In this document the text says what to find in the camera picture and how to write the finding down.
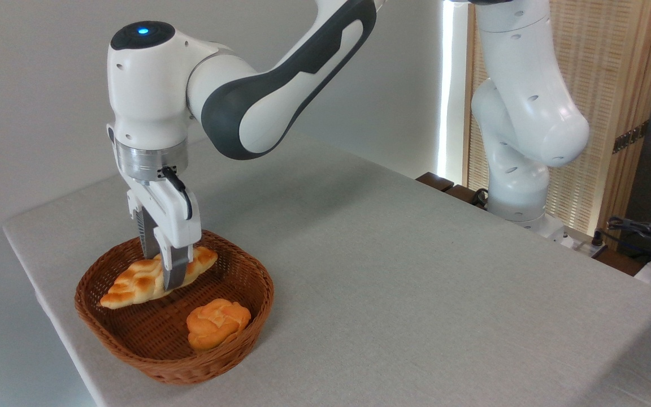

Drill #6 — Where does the round orange bread roll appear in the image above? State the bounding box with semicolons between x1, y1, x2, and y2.
186;298;252;351

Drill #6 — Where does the brown wicker basket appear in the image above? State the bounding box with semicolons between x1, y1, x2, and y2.
75;228;275;386

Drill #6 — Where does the long braided bread loaf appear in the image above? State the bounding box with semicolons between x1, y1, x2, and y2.
99;246;218;310

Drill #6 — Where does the grey tablecloth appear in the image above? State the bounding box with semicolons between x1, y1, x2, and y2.
2;133;651;407

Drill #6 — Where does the black cable bundle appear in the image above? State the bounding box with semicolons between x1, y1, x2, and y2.
592;216;651;267

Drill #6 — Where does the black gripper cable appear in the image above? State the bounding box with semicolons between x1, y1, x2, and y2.
158;166;194;221

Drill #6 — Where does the metal screen hinge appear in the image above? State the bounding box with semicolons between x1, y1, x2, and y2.
613;120;650;154

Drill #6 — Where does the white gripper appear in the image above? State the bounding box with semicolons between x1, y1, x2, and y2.
121;171;202;292

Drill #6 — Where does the dark brown wooden block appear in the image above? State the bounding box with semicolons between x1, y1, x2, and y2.
416;172;455;193
444;184;488;210

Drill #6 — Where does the white power strip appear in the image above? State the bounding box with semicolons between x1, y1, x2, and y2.
552;225;609;259

